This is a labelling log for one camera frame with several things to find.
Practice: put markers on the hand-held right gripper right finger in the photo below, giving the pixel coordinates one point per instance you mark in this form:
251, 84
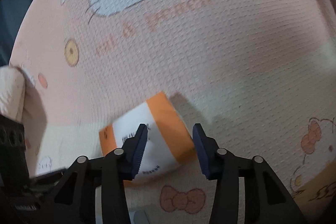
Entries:
203, 153

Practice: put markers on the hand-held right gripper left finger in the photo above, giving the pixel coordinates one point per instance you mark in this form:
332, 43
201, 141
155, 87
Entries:
137, 150

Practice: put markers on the orange white tissue pack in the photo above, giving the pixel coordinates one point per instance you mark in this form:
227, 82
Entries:
168, 121

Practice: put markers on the cream folded cloth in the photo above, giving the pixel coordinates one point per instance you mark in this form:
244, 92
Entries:
10, 90

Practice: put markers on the printed cartoon blanket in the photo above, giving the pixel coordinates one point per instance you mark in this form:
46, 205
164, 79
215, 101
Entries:
210, 56

